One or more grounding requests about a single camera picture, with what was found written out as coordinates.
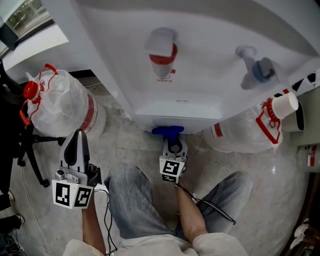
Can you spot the person's blue jeans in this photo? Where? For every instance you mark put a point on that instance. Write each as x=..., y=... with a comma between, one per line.
x=135, y=200

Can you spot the person's beige shirt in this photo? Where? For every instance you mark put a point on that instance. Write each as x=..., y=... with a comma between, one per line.
x=155, y=246

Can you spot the white waste bin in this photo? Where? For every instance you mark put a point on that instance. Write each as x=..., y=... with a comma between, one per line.
x=295, y=122

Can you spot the person's left forearm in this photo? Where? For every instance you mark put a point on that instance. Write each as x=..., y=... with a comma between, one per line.
x=92, y=225

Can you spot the white paper cup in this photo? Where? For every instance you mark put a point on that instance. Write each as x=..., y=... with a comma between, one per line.
x=285, y=105

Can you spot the empty jug lying bagged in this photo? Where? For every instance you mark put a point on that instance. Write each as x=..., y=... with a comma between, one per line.
x=310, y=157

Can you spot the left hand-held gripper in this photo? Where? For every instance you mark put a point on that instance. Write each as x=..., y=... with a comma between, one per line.
x=62, y=195

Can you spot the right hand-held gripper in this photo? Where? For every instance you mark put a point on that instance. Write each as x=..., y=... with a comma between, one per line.
x=171, y=168

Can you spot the black office chair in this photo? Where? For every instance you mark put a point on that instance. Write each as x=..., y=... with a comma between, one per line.
x=10, y=125

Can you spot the person's right forearm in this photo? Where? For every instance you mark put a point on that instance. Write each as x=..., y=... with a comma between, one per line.
x=191, y=215

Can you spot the white water dispenser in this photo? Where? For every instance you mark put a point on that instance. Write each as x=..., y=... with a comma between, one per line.
x=200, y=37

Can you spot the blue cloth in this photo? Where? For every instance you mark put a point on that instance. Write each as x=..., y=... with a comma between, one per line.
x=167, y=131

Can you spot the empty jug with red cap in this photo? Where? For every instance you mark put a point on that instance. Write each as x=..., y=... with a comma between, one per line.
x=60, y=105

